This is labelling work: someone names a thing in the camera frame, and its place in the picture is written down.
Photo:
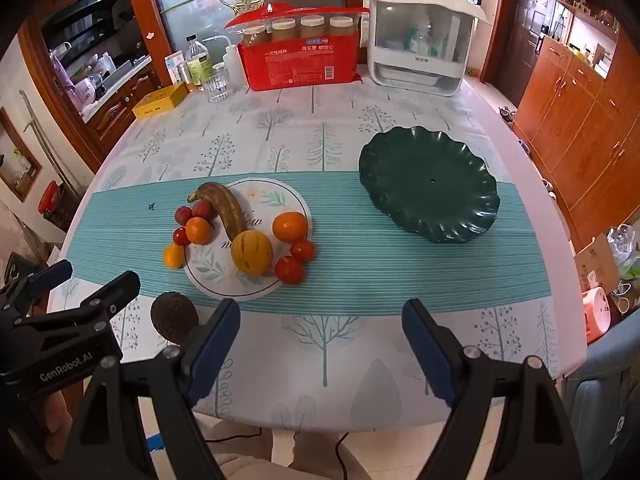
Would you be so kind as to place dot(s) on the dark green scalloped plate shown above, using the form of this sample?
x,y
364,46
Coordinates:
x,y
430,185

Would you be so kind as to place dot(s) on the clear bottle with green label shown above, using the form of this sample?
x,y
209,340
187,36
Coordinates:
x,y
197,60

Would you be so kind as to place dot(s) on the brown ripe banana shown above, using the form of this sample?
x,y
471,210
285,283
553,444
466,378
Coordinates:
x,y
224,212

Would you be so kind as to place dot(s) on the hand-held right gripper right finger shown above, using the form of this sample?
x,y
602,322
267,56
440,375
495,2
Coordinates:
x,y
428,352

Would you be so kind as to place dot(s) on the clear plastic bag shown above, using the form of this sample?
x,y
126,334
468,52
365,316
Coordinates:
x,y
625,250

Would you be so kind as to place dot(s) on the purple plastic bag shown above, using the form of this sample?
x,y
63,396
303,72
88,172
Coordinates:
x,y
67,80

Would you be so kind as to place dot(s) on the wooden wall cabinets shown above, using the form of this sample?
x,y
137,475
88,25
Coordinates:
x,y
575,140

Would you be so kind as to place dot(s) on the yellow flat box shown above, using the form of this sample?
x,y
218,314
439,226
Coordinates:
x,y
160,101

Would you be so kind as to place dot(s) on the clear drinking glass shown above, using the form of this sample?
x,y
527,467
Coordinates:
x,y
218,86

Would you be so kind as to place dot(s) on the round floral placemat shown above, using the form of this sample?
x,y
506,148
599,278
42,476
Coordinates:
x,y
260,287

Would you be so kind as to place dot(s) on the red plastic basket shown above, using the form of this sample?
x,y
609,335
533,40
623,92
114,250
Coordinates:
x,y
50,196

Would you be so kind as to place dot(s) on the white squeeze bottle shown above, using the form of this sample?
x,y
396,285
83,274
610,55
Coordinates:
x,y
232,62

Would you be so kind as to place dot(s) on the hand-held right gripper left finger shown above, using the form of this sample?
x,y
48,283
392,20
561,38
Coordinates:
x,y
214,352

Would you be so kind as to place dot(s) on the small red tomato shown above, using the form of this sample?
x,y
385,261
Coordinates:
x,y
180,236

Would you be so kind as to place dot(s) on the dark entrance door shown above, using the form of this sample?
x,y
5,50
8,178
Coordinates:
x,y
534,15

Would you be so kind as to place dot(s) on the tree print tablecloth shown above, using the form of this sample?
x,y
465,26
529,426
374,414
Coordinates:
x,y
330,340

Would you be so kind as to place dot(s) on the red paper cup package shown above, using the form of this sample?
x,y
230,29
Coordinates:
x,y
300,67

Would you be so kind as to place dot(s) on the cardboard box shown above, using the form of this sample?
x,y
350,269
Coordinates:
x,y
595,262

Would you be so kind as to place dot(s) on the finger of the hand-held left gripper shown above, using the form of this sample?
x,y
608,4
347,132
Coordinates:
x,y
47,276
112,297

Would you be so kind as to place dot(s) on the yellow striped melon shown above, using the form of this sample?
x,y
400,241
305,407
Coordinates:
x,y
251,253

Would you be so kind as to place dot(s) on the jar with cream lid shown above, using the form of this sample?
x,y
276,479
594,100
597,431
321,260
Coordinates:
x,y
343,27
254,34
283,31
312,28

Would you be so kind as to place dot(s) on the large orange tangerine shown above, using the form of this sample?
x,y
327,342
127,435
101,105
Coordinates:
x,y
289,226

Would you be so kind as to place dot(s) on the jars with cream lids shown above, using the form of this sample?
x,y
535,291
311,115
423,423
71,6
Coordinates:
x,y
295,11

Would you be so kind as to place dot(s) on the yellow-orange kumquat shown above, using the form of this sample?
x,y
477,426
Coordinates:
x,y
173,256

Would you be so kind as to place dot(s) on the dark avocado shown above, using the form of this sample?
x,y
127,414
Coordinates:
x,y
172,316

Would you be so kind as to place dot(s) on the pink plastic stool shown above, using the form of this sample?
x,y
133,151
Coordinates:
x,y
596,312

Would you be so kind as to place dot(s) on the small metal tin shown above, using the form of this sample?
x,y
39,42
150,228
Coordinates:
x,y
184,76

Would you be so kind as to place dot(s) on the small orange tangerine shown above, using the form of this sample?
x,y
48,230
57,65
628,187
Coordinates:
x,y
198,230

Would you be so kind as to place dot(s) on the wooden kitchen cabinet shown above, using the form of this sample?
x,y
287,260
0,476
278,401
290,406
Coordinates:
x,y
117,105

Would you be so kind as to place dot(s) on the white countertop dish cabinet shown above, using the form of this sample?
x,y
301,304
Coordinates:
x,y
420,42

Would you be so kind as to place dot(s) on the person's beige trousers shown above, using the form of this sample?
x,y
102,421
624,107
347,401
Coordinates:
x,y
245,455

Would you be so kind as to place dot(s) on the blue plastic chair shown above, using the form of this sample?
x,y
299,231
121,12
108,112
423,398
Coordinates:
x,y
602,410

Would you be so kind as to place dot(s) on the white and blue carton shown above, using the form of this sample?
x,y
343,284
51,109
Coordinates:
x,y
174,66

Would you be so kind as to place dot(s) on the wooden framed wall niche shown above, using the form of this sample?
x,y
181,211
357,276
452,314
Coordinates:
x,y
17,155

